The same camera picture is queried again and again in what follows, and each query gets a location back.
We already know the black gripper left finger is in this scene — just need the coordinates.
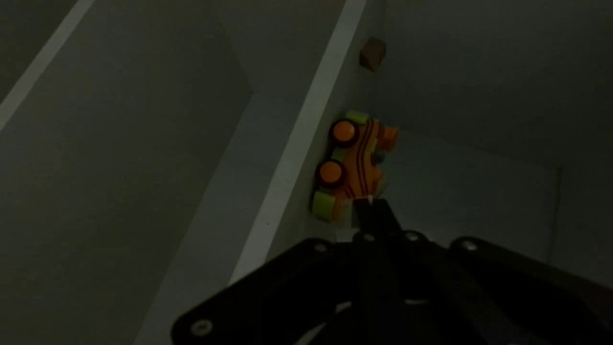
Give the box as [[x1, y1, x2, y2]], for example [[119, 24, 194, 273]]
[[171, 238, 370, 345]]

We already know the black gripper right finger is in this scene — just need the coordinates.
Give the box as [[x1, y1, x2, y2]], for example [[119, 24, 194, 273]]
[[357, 200, 613, 345]]

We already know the white wooden cabinet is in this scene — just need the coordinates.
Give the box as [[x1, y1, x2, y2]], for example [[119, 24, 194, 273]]
[[0, 0, 613, 345]]

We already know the orange toy car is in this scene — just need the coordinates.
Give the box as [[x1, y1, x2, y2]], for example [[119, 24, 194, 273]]
[[311, 112, 399, 223]]

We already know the small brown object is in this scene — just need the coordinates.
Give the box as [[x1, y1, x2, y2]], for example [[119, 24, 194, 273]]
[[361, 39, 388, 72]]

